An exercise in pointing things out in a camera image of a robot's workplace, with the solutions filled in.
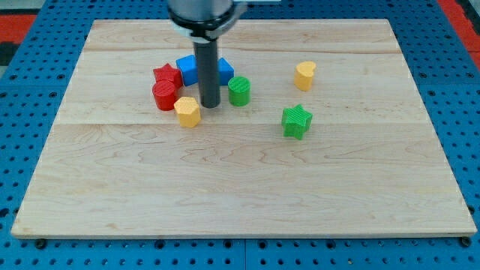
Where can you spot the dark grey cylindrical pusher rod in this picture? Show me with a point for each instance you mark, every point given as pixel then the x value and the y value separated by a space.
pixel 208 75

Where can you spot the green star block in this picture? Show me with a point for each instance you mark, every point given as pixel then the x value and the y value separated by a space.
pixel 296 121

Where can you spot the red star block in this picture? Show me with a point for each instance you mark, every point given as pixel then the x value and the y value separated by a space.
pixel 169 73

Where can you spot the blue cube block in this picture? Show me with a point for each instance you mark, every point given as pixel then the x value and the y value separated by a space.
pixel 188 67

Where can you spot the blue triangle block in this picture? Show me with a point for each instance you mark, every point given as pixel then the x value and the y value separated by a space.
pixel 226 71

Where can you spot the green cylinder block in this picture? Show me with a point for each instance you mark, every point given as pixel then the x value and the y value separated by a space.
pixel 239 91

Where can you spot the red cylinder block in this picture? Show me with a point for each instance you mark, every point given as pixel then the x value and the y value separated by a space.
pixel 165 95

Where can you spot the yellow hexagon block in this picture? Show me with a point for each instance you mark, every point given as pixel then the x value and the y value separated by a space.
pixel 188 112

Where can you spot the yellow heart block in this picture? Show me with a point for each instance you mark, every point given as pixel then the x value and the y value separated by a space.
pixel 304 75

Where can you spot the wooden board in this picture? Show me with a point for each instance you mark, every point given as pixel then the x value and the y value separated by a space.
pixel 371 165

